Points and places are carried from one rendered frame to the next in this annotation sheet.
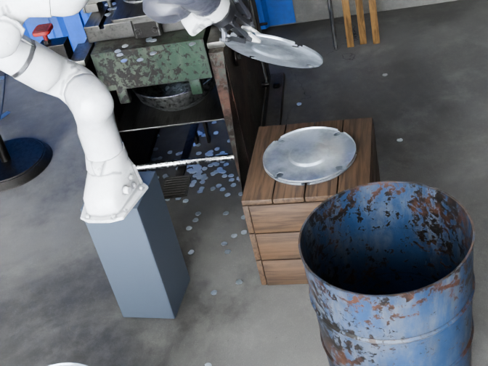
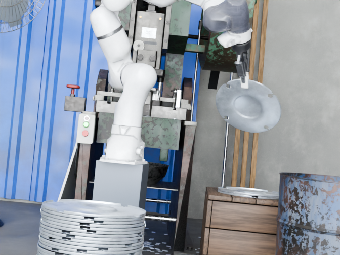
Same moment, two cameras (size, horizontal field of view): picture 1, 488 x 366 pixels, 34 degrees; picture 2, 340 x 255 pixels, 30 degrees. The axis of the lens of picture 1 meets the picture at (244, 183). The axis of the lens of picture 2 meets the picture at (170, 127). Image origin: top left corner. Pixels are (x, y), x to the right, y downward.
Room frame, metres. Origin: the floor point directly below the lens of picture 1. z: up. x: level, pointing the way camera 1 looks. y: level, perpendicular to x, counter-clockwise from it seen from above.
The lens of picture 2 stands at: (-0.50, 0.83, 0.59)
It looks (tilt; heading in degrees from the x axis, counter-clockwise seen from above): 0 degrees down; 345
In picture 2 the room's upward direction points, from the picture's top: 6 degrees clockwise
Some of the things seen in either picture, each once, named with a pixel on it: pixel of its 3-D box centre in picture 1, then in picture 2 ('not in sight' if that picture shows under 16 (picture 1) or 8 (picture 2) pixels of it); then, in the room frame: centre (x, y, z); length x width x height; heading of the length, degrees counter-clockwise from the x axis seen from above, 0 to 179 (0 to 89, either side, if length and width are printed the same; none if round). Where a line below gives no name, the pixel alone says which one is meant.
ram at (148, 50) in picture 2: not in sight; (148, 39); (2.65, 0.17, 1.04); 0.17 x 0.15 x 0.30; 167
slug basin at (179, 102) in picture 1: (177, 84); (135, 172); (2.69, 0.16, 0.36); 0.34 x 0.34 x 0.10
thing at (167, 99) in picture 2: not in sight; (175, 98); (2.65, -0.01, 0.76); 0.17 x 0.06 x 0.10; 77
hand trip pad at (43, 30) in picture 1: (46, 38); (72, 92); (2.54, 0.53, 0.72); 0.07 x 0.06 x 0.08; 167
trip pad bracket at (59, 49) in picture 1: (61, 64); (74, 115); (2.53, 0.51, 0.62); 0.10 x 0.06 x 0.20; 77
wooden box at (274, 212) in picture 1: (317, 200); (247, 235); (2.03, -0.22, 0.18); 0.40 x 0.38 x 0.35; 163
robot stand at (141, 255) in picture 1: (139, 246); (118, 218); (1.96, 0.36, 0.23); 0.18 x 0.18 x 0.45; 69
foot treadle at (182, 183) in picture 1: (186, 153); not in sight; (2.56, 0.19, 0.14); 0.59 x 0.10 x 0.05; 167
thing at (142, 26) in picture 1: (143, 18); (141, 101); (2.52, 0.20, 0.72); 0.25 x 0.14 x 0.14; 167
